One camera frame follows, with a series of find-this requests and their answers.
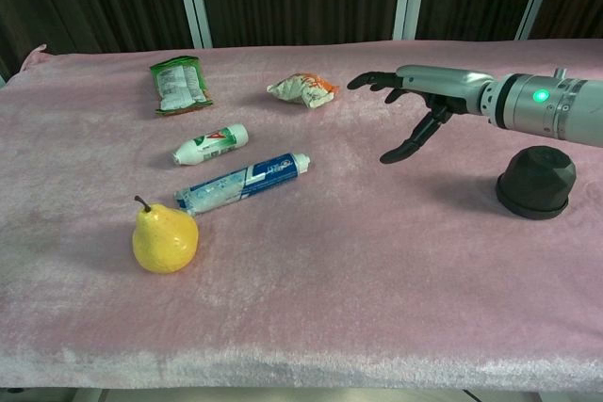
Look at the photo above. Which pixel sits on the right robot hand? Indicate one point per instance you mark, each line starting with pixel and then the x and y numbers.
pixel 443 84

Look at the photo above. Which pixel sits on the black faceted round object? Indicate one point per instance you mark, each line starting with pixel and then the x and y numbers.
pixel 534 183

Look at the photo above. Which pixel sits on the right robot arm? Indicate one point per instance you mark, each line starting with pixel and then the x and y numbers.
pixel 546 105

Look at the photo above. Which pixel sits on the crumpled orange white packet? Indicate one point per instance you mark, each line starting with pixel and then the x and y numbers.
pixel 301 88

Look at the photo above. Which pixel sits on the pink plush table cloth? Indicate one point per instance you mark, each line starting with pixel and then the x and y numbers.
pixel 330 242

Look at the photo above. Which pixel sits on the blue white toothpaste tube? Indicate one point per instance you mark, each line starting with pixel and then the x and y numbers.
pixel 245 181

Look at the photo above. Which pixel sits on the small white bottle green print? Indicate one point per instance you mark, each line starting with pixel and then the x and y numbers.
pixel 212 143

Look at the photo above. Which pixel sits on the green snack packet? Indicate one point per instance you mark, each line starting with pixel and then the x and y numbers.
pixel 181 84

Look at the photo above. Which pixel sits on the yellow pear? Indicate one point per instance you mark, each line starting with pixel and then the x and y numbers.
pixel 162 244

